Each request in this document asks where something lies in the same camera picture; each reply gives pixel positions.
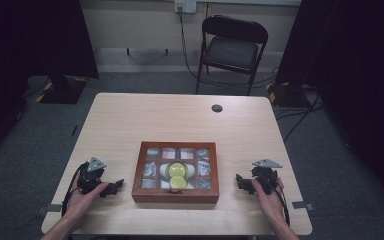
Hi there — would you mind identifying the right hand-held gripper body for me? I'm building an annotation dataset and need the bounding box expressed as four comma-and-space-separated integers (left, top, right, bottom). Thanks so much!
251, 158, 284, 195

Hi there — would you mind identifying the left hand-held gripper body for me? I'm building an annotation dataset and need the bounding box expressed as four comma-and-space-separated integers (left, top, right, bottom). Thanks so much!
78, 156, 108, 195

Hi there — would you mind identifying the wooden box with glass lid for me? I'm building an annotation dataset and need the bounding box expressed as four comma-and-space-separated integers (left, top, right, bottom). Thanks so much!
131, 141, 220, 205

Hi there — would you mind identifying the person's right hand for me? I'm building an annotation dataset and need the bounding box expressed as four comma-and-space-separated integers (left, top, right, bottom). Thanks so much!
252, 178, 285, 224

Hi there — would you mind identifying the person's left hand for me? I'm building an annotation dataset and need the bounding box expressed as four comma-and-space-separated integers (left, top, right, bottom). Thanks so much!
67, 176, 110, 221

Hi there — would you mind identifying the group of silvery wrapped packets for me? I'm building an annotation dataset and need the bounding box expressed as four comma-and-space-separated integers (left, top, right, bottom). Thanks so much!
141, 147, 212, 190

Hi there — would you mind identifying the grey tape strip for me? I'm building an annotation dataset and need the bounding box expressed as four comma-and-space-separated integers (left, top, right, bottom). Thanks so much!
291, 200, 315, 211
36, 203, 64, 215

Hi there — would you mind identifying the white rounded object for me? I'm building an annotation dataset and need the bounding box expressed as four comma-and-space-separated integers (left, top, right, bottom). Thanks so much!
159, 163, 190, 190

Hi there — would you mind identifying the black folding chair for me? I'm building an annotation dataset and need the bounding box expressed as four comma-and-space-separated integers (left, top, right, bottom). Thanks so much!
195, 14, 269, 96

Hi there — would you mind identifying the dark curtain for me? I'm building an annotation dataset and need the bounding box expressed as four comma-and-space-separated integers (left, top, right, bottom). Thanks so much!
0, 0, 100, 168
274, 0, 384, 204

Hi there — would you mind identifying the left hand-held gripper black cable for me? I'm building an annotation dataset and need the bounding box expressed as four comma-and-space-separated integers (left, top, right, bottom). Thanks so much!
61, 162, 90, 218

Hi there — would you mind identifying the hand-held gripper black cable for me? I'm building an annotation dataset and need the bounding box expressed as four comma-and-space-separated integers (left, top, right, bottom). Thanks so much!
61, 162, 90, 218
269, 181, 291, 228

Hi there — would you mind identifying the right hand-held gripper black cable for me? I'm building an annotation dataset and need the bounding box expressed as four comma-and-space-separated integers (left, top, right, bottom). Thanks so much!
269, 181, 291, 228

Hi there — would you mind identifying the bundle of black floor cables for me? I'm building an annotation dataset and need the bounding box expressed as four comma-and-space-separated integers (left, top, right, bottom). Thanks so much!
274, 89, 325, 142

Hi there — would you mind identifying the black stand base plate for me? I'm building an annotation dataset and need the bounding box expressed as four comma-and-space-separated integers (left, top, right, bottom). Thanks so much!
35, 74, 90, 105
265, 81, 310, 109

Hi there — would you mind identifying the white wall socket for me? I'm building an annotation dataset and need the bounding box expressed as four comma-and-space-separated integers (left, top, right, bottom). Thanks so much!
174, 0, 198, 15

